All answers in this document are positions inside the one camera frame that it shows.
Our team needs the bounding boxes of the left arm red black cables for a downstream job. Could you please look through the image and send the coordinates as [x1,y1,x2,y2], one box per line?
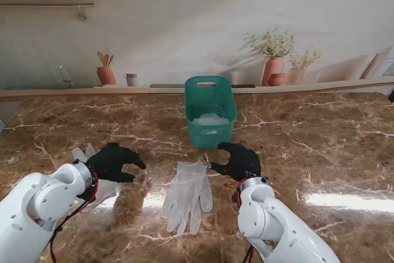
[49,173,101,263]

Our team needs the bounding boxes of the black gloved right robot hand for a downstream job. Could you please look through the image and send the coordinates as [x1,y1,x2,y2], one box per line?
[209,142,262,183]

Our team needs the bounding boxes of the arm red black cables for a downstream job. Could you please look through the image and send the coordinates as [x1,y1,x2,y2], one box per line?
[49,173,101,263]
[232,178,258,263]

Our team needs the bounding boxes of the green plastic basket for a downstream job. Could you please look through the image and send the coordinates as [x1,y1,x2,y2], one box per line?
[183,75,238,149]

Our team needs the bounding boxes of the right arm red black cables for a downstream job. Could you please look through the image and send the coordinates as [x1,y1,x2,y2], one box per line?
[232,178,258,263]

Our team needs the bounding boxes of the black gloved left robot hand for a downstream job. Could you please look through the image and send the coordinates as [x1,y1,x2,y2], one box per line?
[84,142,147,184]

